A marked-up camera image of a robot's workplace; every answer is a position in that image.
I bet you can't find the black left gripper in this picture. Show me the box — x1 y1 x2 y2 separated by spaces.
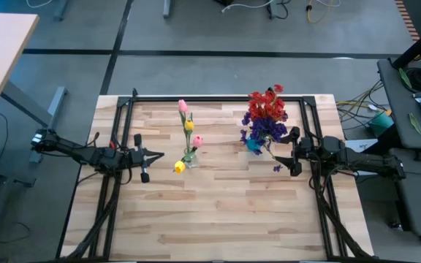
124 133 165 184

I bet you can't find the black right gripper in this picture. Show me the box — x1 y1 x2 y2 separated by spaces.
274 126 324 178

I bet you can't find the yellow artificial tulip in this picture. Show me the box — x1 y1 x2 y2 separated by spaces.
183 119 195 154
173 155 193 175

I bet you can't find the clear glass vase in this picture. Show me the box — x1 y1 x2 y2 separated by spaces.
183 150 199 169

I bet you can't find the blue textured glass vase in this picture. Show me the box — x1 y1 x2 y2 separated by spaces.
246 137 265 155

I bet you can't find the teal cup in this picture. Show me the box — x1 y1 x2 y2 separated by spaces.
368 110 395 137

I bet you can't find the dark grey side desk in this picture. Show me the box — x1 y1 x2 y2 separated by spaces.
376 58 421 150

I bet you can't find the green loose leaf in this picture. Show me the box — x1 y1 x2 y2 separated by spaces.
399 68 413 90
409 112 421 136

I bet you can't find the grey metal table leg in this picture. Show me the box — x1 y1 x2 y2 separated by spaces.
0 80 69 164

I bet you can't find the orange ribbed floor strip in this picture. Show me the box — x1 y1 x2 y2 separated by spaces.
394 0 420 42

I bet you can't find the floor cable bundle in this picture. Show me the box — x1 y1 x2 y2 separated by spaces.
336 79 385 127

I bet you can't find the black aluminium table frame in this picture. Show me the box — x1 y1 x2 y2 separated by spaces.
58 86 376 262

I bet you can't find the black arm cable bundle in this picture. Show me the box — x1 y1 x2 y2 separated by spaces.
308 171 372 260
66 175 120 260

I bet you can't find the yellow floor cable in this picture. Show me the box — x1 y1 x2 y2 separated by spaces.
305 0 343 25

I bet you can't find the white floor cable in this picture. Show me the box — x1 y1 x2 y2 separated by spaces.
220 0 276 14
26 0 54 9

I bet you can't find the black diagonal post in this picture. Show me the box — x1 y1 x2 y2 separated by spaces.
391 18 421 69

